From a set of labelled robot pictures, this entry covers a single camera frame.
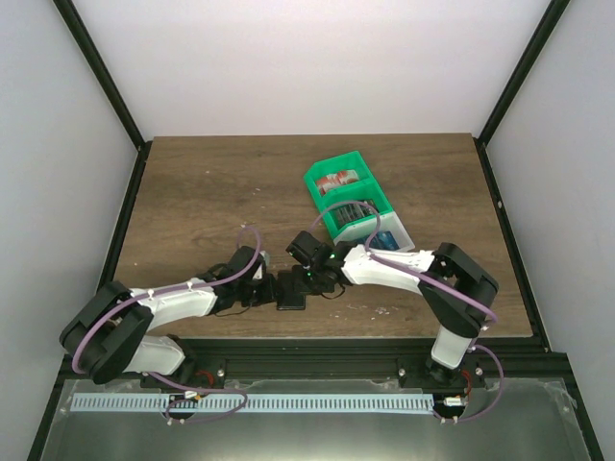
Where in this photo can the green bin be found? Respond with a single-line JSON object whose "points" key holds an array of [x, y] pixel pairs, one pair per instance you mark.
{"points": [[358, 191], [351, 160]]}

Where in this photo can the blue credit cards stack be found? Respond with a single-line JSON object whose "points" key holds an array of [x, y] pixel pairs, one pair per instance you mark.
{"points": [[384, 240]]}

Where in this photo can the red credit cards stack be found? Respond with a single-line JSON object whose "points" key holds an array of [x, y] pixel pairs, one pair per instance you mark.
{"points": [[334, 180]]}

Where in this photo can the black card holder wallet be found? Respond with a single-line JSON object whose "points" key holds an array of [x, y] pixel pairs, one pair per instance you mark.
{"points": [[288, 298]]}

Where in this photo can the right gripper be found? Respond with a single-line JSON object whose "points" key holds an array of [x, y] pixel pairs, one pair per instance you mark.
{"points": [[327, 289]]}

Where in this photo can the dark green credit cards stack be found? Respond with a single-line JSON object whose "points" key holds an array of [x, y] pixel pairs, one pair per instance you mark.
{"points": [[352, 212]]}

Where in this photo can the green bin middle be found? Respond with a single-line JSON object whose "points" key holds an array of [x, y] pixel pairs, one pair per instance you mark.
{"points": [[358, 191]]}

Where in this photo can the light blue cable duct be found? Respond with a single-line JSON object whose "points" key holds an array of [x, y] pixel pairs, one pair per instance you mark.
{"points": [[257, 403]]}

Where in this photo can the white bin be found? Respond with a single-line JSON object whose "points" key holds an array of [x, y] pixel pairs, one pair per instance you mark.
{"points": [[360, 230]]}

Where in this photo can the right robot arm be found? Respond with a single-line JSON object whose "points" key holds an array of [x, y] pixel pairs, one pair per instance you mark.
{"points": [[457, 290]]}

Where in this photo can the green bin left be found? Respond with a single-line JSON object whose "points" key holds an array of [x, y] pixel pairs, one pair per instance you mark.
{"points": [[351, 160]]}

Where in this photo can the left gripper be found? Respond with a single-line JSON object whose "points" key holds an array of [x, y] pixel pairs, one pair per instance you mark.
{"points": [[270, 292]]}

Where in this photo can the black aluminium frame rail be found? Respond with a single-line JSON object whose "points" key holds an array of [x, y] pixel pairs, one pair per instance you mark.
{"points": [[213, 362]]}

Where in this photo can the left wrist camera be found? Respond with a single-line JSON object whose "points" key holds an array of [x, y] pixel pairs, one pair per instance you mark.
{"points": [[264, 259]]}

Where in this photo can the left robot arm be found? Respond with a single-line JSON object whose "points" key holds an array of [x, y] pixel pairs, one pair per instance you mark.
{"points": [[111, 335]]}

